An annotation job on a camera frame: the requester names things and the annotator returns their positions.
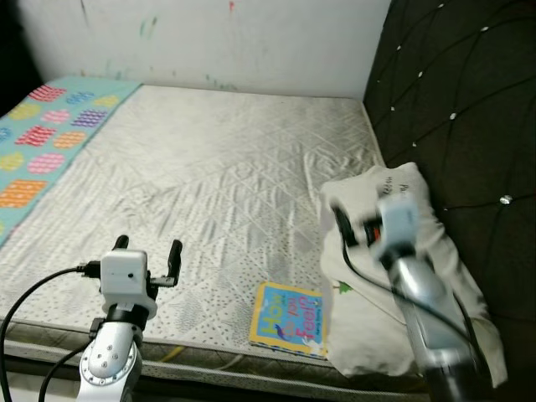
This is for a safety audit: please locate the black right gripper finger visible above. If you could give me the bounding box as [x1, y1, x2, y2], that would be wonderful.
[332, 201, 361, 250]

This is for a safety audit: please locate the white pillow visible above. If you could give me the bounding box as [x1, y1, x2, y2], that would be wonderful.
[318, 163, 509, 388]

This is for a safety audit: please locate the colourful children's board book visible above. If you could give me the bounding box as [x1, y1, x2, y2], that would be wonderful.
[248, 281, 330, 359]

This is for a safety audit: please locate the grey quilted mattress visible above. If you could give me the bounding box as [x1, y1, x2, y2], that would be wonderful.
[0, 84, 436, 378]

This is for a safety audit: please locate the black tufted headboard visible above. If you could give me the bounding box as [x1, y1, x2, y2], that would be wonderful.
[362, 0, 536, 402]

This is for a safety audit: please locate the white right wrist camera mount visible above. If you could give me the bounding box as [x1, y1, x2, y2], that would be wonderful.
[373, 197, 420, 260]

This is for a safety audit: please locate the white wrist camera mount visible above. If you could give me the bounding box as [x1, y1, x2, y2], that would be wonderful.
[100, 250, 160, 307]
[373, 197, 420, 260]

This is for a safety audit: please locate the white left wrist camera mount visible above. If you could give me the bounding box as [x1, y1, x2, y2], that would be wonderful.
[100, 250, 160, 307]

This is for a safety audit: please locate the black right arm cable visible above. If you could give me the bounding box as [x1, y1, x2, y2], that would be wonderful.
[339, 243, 445, 323]

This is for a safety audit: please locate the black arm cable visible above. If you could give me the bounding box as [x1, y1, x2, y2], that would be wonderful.
[339, 243, 445, 323]
[0, 264, 106, 402]

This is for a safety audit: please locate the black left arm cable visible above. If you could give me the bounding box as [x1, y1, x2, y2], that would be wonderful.
[0, 264, 106, 402]

